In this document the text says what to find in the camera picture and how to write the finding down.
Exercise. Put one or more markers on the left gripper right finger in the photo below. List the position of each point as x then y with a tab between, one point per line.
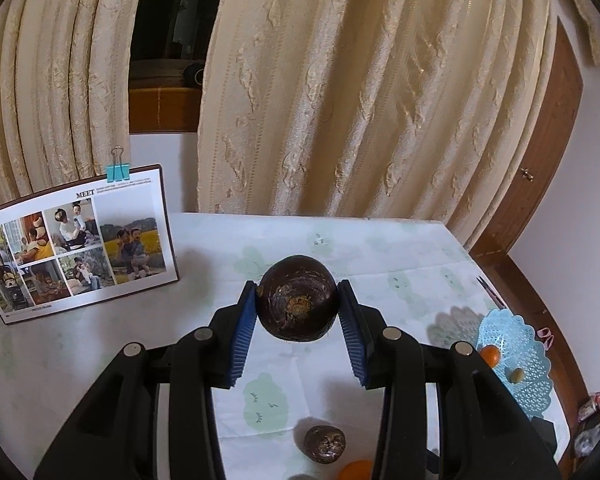
385	357

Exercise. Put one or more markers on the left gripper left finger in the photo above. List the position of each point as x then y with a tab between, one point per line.
210	357

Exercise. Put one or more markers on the orange tangerine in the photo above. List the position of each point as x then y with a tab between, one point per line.
491	354
357	470

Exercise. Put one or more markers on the large dark passion fruit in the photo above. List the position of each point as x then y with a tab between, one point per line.
297	299

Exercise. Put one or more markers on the small dark passion fruit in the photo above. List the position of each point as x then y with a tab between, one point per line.
324	444

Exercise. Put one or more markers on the small green-brown fruit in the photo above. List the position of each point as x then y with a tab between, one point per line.
516	376

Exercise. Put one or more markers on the light blue lattice fruit basket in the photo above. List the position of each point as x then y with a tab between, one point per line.
516	340

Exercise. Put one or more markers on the brown wooden door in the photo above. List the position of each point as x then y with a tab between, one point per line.
546	147

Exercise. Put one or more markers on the pink slippers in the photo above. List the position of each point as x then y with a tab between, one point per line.
546	336

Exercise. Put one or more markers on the photo calendar stand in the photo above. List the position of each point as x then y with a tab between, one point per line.
79	244

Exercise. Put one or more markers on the white patterned tablecloth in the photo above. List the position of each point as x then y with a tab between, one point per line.
416	273

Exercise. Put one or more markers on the teal binder clip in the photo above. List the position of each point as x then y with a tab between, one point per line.
116	167

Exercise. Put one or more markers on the metal door knob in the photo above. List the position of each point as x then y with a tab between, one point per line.
527	174

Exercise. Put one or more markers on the beige curtain right panel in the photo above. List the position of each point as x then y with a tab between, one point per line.
414	109

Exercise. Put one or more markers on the beige curtain panel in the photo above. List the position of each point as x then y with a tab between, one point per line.
414	109
64	101

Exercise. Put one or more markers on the beige curtain left panel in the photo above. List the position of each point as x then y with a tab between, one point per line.
64	101

